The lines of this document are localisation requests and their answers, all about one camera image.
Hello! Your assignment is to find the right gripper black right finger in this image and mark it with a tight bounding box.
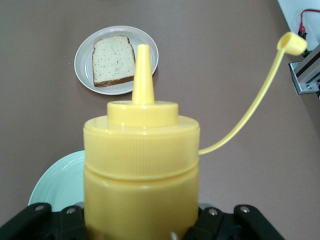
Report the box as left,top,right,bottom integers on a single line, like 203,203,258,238
184,204,286,240

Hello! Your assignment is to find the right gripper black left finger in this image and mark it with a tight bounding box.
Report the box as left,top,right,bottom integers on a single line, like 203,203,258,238
0,202,93,240

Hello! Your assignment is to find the yellow squeeze mustard bottle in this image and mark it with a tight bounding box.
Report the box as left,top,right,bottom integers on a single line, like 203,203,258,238
82,31,309,240

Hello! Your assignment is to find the brown-crust bread slice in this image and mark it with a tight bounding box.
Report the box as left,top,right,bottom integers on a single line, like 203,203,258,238
91,35,136,88

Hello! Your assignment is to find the pale green plate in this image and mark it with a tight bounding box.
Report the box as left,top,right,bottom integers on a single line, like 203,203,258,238
27,149,86,213

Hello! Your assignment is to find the beige plate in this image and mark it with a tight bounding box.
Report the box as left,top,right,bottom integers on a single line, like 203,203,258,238
73,24,159,96

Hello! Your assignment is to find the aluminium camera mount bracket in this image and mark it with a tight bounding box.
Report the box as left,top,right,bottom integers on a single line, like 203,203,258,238
288,43,320,101

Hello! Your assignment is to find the red clip wire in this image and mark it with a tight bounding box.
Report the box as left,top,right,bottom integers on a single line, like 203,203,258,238
298,8,320,33

